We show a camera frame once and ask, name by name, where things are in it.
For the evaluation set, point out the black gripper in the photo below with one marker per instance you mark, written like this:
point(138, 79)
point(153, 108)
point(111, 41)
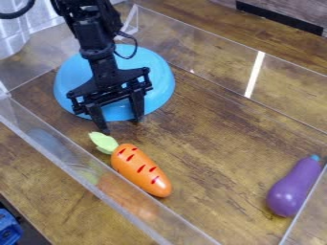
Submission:
point(110, 85)

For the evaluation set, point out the orange toy carrot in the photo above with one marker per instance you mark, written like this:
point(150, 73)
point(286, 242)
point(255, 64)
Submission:
point(133, 163)

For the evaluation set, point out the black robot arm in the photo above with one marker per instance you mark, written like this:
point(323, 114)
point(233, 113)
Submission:
point(95, 23)

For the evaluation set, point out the blue upturned bowl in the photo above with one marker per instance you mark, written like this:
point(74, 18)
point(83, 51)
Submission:
point(75, 72)

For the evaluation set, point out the clear acrylic tray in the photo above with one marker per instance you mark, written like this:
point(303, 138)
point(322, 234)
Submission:
point(247, 115)

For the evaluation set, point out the blue object at corner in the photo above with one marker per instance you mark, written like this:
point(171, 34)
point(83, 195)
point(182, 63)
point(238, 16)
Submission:
point(11, 231)

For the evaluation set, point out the purple toy eggplant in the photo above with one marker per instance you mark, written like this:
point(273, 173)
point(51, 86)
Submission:
point(289, 193)

